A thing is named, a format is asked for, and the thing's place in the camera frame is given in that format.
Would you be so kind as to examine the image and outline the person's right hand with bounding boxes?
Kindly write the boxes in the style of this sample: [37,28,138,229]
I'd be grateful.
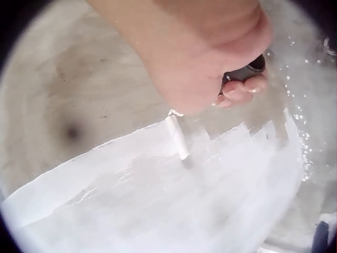
[87,0,273,115]

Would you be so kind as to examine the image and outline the person's right fingers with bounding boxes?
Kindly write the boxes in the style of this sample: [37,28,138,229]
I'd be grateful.
[215,76,267,108]

